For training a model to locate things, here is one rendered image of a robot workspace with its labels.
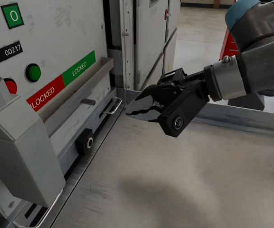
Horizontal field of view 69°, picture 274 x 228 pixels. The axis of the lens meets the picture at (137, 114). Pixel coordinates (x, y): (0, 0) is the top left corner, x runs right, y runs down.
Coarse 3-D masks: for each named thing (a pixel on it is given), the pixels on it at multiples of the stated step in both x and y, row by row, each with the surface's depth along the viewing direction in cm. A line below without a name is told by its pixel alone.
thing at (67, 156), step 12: (108, 96) 70; (96, 108) 64; (108, 108) 71; (96, 120) 64; (72, 144) 52; (60, 156) 48; (72, 156) 53; (24, 204) 39; (36, 204) 42; (12, 216) 37
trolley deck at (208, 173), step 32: (128, 128) 68; (160, 128) 68; (192, 128) 68; (224, 128) 68; (96, 160) 57; (128, 160) 57; (160, 160) 57; (192, 160) 57; (224, 160) 57; (256, 160) 57; (96, 192) 49; (128, 192) 49; (160, 192) 49; (192, 192) 49; (224, 192) 49; (256, 192) 49; (64, 224) 43; (96, 224) 43; (128, 224) 43; (160, 224) 43; (192, 224) 43; (224, 224) 43; (256, 224) 43
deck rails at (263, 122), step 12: (132, 96) 76; (204, 108) 70; (216, 108) 69; (228, 108) 67; (240, 108) 66; (192, 120) 71; (204, 120) 71; (216, 120) 71; (228, 120) 70; (240, 120) 69; (252, 120) 67; (264, 120) 66; (252, 132) 66; (264, 132) 66
